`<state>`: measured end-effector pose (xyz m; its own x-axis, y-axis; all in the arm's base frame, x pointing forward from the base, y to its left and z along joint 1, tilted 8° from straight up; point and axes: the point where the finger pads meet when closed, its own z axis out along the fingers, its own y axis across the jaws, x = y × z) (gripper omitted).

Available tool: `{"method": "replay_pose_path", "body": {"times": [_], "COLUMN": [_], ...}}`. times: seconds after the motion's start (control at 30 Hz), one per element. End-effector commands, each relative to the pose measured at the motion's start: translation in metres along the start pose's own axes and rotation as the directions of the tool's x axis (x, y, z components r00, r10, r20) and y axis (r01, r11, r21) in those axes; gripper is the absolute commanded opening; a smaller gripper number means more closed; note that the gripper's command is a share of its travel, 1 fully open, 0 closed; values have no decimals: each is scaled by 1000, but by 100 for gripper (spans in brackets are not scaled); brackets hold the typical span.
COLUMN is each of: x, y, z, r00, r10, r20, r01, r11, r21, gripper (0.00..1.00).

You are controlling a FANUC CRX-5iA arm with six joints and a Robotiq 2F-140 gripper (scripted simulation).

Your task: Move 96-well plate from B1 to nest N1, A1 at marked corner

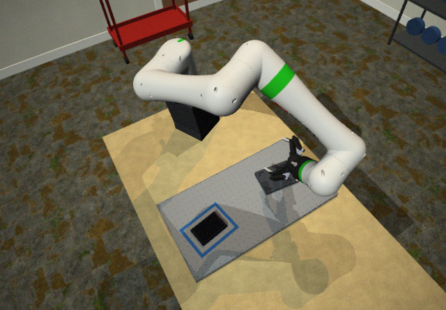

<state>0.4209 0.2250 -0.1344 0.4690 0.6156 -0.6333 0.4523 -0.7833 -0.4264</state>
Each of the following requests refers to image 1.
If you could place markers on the blue tape outline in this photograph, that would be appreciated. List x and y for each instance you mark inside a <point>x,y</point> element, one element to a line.
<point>219,241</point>

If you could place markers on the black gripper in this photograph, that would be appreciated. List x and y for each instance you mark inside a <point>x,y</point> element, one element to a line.
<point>293,155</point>

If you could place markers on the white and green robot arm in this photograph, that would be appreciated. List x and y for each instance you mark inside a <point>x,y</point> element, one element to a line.
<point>255,64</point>

